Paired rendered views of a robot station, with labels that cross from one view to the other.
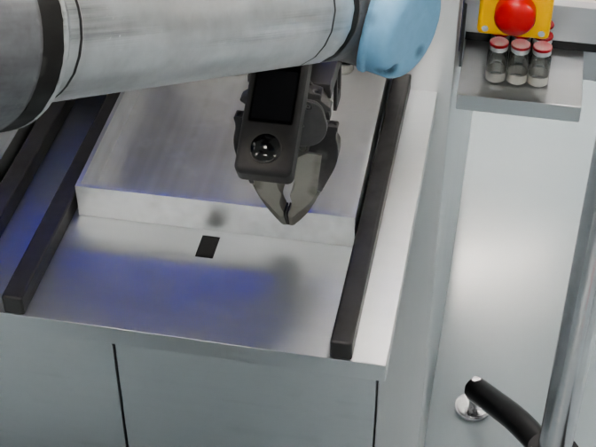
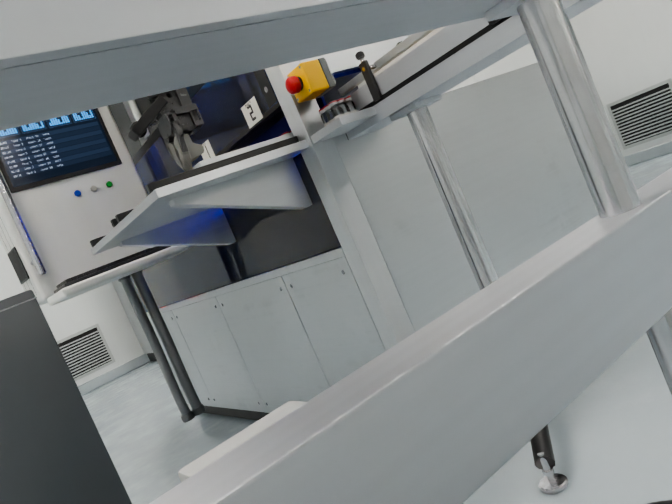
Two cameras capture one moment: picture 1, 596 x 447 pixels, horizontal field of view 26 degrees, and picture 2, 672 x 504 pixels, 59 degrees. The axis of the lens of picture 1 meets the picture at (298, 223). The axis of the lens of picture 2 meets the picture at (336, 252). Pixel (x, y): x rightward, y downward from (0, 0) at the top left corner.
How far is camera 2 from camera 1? 1.52 m
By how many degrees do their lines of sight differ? 55
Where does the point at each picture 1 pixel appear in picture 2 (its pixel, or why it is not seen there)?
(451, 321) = not seen: hidden behind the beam
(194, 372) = (324, 330)
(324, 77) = (175, 108)
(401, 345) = (364, 285)
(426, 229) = (337, 211)
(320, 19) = not seen: hidden behind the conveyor
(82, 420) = (314, 373)
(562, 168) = not seen: outside the picture
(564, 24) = (362, 97)
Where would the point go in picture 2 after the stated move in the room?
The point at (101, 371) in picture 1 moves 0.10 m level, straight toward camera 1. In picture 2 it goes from (305, 340) to (288, 354)
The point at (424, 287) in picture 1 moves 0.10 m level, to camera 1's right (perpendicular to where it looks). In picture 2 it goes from (352, 246) to (382, 235)
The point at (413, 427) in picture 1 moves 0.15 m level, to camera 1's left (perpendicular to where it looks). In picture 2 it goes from (393, 340) to (352, 347)
